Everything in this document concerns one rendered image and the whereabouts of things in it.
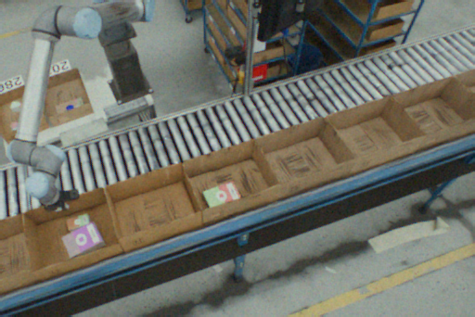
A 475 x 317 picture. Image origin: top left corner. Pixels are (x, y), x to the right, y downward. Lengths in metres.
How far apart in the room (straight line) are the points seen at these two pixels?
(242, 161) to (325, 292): 1.14
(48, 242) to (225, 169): 0.96
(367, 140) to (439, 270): 1.17
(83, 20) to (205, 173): 0.95
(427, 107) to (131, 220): 1.77
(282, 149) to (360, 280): 1.14
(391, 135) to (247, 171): 0.82
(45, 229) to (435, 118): 2.17
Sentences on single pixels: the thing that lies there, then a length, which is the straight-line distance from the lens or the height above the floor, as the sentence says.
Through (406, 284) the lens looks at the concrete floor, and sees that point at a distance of 2.94.
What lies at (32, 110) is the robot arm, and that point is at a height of 1.48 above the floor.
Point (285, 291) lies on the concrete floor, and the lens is 2.69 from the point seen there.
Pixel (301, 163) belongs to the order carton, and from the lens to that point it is 2.07.
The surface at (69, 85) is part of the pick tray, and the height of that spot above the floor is 0.76.
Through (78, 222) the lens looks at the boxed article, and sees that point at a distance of 1.90.
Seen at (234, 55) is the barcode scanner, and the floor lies 1.07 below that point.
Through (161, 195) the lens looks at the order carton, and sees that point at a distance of 1.94.
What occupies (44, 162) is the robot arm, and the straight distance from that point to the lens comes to 1.60.
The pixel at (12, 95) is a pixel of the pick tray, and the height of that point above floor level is 0.80.
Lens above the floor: 2.56
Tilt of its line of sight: 56 degrees down
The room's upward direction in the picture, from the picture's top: 8 degrees counter-clockwise
